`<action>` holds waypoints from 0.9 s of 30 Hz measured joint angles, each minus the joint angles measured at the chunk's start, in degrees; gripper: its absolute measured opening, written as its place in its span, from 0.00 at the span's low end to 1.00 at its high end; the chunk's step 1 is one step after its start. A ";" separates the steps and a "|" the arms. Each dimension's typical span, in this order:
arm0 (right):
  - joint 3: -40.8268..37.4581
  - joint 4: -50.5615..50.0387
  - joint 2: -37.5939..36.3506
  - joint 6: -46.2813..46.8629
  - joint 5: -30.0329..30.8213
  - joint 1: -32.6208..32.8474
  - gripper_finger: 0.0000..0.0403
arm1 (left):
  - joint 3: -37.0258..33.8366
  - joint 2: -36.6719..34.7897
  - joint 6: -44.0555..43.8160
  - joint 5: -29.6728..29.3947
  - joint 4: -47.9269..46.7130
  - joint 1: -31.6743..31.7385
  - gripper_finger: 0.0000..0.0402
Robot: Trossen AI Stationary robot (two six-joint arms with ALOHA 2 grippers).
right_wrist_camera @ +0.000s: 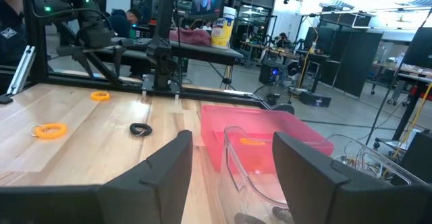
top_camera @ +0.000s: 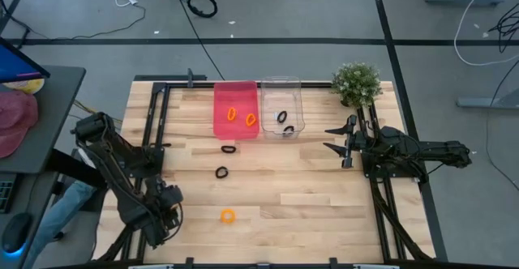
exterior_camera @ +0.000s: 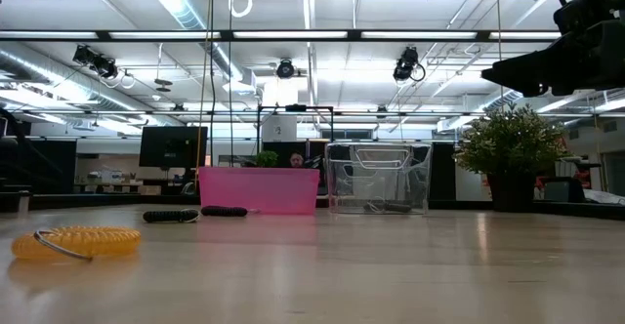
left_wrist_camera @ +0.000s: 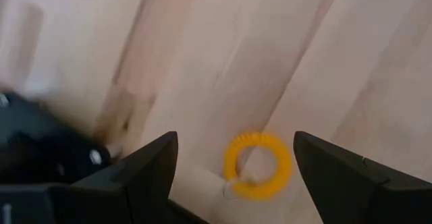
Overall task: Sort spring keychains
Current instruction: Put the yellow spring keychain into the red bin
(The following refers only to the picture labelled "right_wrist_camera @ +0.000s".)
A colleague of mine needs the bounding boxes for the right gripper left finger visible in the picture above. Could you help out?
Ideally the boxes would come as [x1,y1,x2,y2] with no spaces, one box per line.
[97,130,194,224]

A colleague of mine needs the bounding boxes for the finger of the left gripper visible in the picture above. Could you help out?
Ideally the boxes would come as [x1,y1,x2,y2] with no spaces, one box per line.
[113,47,127,80]
[69,51,90,80]

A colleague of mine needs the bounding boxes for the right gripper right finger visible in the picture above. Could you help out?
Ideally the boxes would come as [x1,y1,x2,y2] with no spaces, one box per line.
[272,132,432,224]

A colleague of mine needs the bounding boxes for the yellow spring coil keychain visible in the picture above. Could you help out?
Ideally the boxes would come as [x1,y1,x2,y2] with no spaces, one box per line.
[238,136,267,147]
[28,121,69,141]
[90,90,112,102]

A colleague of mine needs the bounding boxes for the black spring coil keychain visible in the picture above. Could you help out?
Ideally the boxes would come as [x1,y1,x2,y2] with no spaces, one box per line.
[271,205,295,224]
[129,122,154,138]

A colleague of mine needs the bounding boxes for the black keyboard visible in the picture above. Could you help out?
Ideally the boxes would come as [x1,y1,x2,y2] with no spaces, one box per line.
[132,36,153,48]

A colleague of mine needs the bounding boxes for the clear plastic bin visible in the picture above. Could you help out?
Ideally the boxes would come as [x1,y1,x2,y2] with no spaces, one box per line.
[217,125,429,224]

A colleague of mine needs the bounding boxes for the grey desk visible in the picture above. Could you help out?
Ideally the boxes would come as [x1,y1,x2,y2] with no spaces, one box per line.
[101,36,244,83]

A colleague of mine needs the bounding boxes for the pink plastic bin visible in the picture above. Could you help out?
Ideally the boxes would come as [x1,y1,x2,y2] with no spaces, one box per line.
[200,104,335,184]

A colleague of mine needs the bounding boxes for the black floor box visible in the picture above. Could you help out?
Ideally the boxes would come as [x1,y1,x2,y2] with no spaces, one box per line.
[298,90,333,109]

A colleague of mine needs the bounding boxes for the black floor fan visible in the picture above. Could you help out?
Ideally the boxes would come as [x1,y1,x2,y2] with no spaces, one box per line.
[252,83,294,107]

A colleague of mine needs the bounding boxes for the yellow white wipes canister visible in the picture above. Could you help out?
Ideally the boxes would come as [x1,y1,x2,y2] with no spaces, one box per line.
[210,5,238,50]

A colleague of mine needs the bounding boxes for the black computer tower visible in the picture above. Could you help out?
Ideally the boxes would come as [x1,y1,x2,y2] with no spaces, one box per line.
[258,60,288,85]

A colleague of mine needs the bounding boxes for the black partition cabinets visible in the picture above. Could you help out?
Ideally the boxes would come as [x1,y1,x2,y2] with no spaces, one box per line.
[302,26,385,99]

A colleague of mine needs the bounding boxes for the black aluminium table frame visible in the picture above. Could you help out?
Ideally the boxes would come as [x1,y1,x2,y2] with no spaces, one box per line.
[0,0,294,113]

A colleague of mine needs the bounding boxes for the silver aluminium bracket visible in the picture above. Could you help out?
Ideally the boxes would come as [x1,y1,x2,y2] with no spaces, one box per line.
[5,45,37,96]

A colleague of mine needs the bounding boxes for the yellow cable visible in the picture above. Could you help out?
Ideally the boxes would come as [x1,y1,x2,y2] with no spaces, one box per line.
[296,47,317,90]
[381,82,432,179]

